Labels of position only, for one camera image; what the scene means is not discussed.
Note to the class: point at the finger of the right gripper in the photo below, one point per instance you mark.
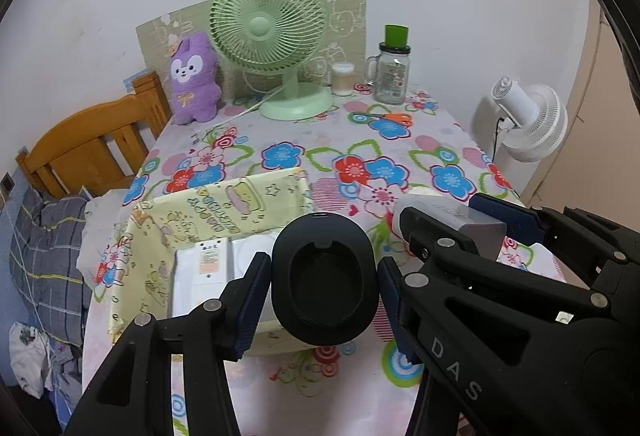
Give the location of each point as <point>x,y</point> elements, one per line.
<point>422,232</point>
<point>522,224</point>

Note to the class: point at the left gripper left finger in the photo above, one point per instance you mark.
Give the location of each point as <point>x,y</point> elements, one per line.
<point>253,291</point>

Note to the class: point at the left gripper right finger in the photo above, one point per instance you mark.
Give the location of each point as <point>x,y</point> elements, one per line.
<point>389,279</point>

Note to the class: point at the white rectangular box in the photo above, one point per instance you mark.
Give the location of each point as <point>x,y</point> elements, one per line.
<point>201,272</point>

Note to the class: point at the white oval case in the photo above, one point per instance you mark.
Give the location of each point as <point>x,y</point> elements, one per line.
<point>243,251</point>

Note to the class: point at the yellow fabric storage basket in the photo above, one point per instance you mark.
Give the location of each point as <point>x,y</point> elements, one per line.
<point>143,257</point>

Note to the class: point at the grey power bank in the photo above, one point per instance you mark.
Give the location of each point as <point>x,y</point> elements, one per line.
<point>487,233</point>

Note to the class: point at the white standing fan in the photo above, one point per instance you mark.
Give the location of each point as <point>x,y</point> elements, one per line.
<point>518,124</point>

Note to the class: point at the floral tablecloth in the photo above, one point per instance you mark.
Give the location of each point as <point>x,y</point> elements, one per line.
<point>356,166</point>

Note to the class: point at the orange scissors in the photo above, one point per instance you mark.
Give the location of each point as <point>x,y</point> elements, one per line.
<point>400,118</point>

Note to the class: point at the glass mason jar mug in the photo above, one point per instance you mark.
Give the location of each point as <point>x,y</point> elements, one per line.
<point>387,74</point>

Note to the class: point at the plaid bedding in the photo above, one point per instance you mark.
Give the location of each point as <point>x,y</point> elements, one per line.
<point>45,245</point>

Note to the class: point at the wooden bed headboard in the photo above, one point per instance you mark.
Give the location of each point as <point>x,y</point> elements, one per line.
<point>99,148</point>

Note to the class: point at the cotton swab container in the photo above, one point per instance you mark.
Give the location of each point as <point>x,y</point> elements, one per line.
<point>342,78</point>

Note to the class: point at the purple plush toy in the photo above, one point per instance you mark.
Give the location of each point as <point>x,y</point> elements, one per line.
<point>194,91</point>

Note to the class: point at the crumpled clothes pile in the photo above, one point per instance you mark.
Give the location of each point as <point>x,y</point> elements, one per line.
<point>40,363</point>

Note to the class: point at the green cup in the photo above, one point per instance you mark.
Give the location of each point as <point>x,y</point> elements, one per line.
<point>396,36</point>

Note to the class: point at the beige cartoon board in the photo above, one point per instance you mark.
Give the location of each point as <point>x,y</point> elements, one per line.
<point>344,41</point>

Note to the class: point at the green desk fan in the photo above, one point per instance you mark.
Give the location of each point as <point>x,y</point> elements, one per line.
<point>274,38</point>

